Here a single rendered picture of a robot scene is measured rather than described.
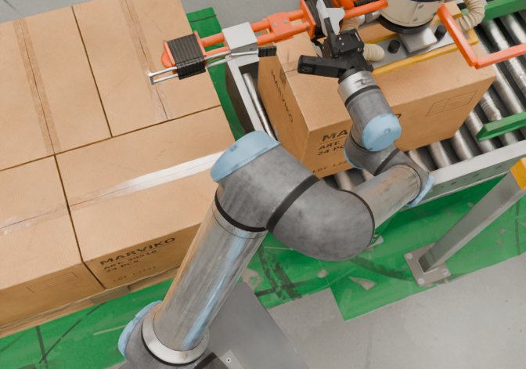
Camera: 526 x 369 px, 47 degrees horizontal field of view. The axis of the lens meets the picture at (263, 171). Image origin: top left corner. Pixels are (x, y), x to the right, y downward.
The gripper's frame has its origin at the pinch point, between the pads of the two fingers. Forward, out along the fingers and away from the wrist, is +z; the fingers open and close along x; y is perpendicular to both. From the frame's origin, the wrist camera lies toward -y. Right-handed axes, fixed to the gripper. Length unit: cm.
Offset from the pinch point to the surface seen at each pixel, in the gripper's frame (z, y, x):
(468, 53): -23.1, 31.0, 1.1
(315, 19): -2.0, -0.3, 1.7
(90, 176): 11, -67, -68
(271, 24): 0.5, -10.7, 1.4
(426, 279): -55, 44, -122
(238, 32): 0.9, -19.0, 1.5
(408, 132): -18, 33, -50
